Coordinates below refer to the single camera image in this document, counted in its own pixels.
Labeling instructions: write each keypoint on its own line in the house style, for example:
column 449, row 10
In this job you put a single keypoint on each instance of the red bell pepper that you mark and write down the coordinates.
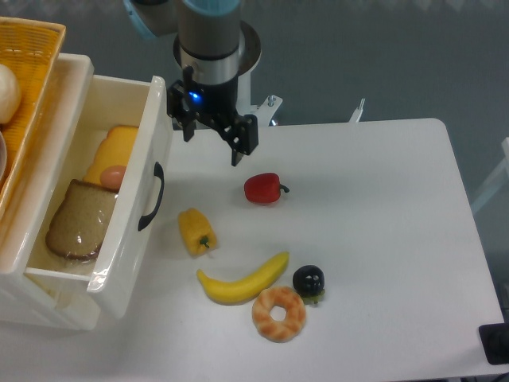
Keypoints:
column 264, row 188

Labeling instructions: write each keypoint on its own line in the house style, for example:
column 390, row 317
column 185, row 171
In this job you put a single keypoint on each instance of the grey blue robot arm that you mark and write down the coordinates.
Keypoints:
column 213, row 48

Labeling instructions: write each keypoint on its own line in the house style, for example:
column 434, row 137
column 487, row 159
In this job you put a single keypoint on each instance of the yellow wicker basket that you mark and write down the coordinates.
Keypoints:
column 30, row 49

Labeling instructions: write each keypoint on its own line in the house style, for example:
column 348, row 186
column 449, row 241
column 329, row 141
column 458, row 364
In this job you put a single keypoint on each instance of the brown egg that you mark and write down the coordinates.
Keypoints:
column 112, row 177

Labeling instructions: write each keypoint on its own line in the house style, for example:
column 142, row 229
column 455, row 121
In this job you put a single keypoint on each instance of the black drawer handle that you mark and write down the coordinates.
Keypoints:
column 155, row 198

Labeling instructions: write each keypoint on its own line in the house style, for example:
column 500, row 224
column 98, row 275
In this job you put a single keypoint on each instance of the yellow toast slice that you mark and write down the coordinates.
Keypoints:
column 114, row 150

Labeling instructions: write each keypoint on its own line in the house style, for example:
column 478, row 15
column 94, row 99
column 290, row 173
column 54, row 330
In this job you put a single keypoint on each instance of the white top drawer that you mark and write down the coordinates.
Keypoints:
column 109, row 279

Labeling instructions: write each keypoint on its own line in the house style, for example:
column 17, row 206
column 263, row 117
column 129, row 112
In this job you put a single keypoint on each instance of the white drawer cabinet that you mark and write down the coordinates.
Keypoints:
column 30, row 292

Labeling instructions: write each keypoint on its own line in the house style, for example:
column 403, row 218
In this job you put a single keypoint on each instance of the white robot mounting bracket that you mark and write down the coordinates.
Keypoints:
column 265, row 111

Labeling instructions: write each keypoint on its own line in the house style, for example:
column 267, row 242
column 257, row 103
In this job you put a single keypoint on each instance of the glazed donut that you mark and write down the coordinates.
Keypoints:
column 278, row 314

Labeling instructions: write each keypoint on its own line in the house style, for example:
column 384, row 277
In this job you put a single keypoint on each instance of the white round bun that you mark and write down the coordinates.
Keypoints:
column 10, row 94

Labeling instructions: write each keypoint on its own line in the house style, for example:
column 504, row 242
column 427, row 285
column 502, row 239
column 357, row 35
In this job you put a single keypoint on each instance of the brown bread slice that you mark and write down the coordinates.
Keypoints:
column 78, row 228

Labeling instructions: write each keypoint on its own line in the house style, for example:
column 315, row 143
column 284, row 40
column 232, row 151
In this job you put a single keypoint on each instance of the yellow banana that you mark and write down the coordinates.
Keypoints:
column 247, row 288

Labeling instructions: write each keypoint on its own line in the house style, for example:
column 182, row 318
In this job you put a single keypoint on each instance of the black device at table edge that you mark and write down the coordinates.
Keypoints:
column 494, row 338

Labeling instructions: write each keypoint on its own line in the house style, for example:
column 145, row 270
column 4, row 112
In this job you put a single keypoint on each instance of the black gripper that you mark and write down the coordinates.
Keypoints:
column 190, row 103

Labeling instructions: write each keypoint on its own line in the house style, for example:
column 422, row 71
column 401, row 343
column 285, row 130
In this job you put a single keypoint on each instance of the yellow bell pepper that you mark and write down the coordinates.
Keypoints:
column 196, row 232

